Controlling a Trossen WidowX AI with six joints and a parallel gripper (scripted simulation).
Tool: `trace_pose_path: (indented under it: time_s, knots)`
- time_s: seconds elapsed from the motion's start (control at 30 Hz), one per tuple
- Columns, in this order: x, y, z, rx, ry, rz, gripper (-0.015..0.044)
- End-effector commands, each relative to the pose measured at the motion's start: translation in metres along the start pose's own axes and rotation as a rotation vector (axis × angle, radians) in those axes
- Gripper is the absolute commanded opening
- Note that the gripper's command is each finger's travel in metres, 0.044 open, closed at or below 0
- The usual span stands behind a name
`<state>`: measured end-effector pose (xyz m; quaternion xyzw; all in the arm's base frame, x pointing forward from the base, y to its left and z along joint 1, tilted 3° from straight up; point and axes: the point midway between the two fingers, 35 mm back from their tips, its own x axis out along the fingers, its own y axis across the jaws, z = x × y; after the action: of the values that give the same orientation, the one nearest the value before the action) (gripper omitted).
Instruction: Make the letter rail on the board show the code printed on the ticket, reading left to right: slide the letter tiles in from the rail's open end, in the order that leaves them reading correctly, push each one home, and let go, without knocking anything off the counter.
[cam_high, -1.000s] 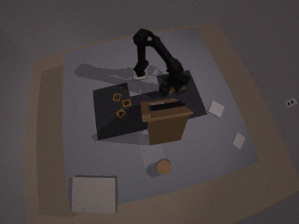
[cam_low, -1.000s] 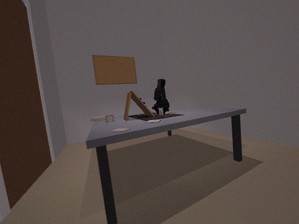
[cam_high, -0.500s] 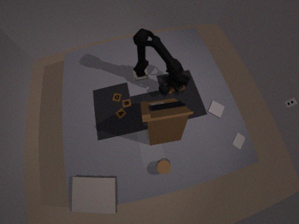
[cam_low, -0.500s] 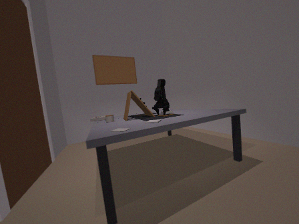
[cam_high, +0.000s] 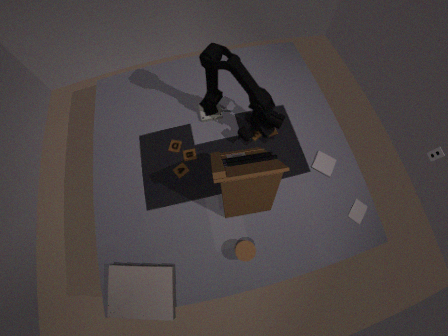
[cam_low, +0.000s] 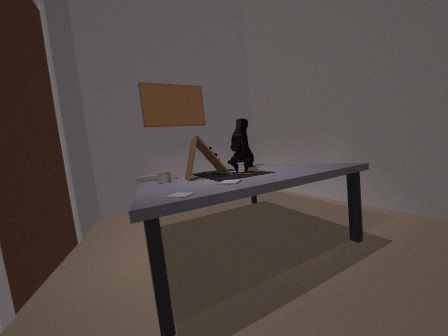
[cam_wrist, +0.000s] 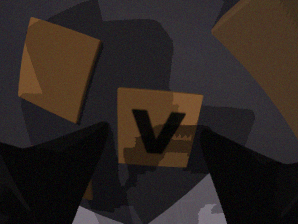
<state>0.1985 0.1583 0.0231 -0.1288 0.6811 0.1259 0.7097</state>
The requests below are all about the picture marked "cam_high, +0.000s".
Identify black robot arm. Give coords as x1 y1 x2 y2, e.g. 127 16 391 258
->
199 43 285 138

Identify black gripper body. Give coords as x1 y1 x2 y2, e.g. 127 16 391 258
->
238 114 265 141

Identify brown letter tile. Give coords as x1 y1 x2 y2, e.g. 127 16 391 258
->
173 162 190 178
168 140 183 152
182 148 197 162
252 131 261 141
268 128 278 138

